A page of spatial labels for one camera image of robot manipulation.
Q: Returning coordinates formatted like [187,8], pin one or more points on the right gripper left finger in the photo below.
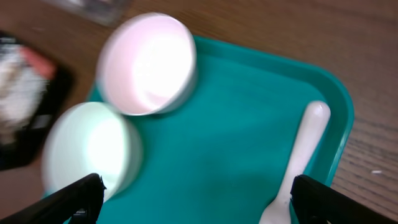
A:
[79,202]

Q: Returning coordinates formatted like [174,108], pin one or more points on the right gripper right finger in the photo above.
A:
[314,202]

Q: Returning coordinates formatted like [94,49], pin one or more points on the pale green bowl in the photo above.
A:
[92,137]

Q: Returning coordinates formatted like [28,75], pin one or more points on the white plastic fork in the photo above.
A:
[312,126]

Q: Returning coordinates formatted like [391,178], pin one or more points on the pink bowl with food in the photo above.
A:
[148,65]

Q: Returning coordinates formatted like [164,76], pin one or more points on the orange carrot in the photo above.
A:
[39,63]

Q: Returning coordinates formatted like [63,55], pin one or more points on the black waste tray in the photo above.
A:
[30,138]

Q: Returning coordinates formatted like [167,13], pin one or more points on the teal serving tray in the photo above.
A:
[221,156]

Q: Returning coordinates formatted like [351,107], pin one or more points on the rice and nuts pile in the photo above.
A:
[22,88]

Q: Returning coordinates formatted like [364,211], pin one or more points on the clear plastic bin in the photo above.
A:
[104,12]

